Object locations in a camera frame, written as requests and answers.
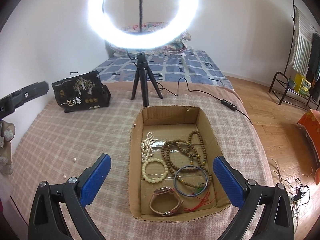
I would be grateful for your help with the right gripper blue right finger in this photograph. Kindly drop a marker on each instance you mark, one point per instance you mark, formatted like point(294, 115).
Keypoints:
point(232, 181)

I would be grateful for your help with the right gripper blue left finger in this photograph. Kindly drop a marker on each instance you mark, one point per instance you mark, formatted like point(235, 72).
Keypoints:
point(91, 180)

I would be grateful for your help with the green jade red cord pendant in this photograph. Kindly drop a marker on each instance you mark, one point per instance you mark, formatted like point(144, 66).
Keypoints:
point(202, 201)

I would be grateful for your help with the blue bangle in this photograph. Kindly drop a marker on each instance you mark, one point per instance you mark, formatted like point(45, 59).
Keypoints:
point(191, 181)

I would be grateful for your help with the red strap wristwatch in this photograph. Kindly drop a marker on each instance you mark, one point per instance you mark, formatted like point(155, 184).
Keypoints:
point(165, 202)

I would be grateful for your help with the gloved left hand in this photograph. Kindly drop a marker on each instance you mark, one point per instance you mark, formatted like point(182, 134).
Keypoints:
point(7, 135)

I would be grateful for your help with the pink plaid blanket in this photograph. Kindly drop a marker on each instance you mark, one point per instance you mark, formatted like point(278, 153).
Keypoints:
point(47, 149)

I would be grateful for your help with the black snack bag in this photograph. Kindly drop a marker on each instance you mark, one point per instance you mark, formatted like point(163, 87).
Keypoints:
point(82, 92)

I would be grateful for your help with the brown cardboard box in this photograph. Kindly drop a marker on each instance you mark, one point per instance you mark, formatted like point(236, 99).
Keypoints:
point(164, 139)

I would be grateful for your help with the black tripod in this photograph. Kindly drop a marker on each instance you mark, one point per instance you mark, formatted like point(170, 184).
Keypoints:
point(143, 73)

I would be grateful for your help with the black clothes rack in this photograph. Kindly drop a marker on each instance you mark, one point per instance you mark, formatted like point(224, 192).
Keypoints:
point(282, 85)

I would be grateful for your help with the yellow green box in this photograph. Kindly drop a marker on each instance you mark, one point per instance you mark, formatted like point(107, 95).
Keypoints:
point(302, 86)

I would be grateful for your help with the blue patterned bed sheet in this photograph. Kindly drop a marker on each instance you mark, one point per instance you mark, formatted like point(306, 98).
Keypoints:
point(194, 65)

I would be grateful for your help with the dark hanging clothes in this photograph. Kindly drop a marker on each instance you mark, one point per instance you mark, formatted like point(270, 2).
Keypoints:
point(313, 68)

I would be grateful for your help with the striped hanging towel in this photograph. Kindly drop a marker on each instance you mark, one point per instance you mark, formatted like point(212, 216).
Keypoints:
point(302, 43)

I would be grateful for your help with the folded floral quilt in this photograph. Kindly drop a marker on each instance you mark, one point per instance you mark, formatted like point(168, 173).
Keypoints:
point(177, 45)

